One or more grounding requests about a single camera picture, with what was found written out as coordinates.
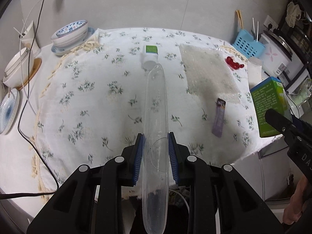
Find purple sachet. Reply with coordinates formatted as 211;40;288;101
212;98;227;137

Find blue plastic utensil basket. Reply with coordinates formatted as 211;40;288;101
231;29;266;59

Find steel pot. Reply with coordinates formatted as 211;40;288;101
289;26;312;54

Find red wrapper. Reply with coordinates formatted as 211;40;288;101
225;57;245;70

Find blue patterned bowls on plate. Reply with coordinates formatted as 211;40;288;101
51;27;95;56

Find white bowl blue rim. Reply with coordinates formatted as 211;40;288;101
51;29;88;49

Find wall socket with plug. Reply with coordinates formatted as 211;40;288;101
264;15;278;30

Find blue patterned bowl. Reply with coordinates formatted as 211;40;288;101
56;20;89;39

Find blue striped plate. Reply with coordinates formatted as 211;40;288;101
0;88;20;135

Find white cup holder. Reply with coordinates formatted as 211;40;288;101
21;21;41;54

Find white bottle green label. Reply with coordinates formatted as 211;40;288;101
143;45;159;70

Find person's right hand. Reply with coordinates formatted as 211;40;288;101
283;177;312;225

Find light green packet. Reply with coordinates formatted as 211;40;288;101
290;78;308;109

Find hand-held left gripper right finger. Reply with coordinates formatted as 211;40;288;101
168;132;284;234

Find large white bowl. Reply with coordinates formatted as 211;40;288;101
3;54;35;88

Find green white carton box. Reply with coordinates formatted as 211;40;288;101
247;57;293;138

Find clear plastic bag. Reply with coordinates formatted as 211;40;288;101
179;43;242;104

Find white floral tablecloth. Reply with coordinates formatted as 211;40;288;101
30;27;289;200

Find black metal rack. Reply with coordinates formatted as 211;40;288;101
278;0;312;78

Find black trash bin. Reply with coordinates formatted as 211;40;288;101
122;188;192;234

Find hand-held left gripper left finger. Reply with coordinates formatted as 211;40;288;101
26;134;147;234

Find clear plastic tube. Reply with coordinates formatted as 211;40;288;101
141;64;169;234

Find white rice cooker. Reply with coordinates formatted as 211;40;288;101
258;28;293;77

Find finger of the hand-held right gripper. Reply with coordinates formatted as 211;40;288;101
291;116;312;139
265;109;296;139

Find beige mesh bag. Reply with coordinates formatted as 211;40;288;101
286;2;301;27

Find wooden trivet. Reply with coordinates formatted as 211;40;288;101
15;57;42;90

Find small white bowl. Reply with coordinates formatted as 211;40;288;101
4;47;30;76

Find black rice cooker cable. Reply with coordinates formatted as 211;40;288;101
285;93;301;117

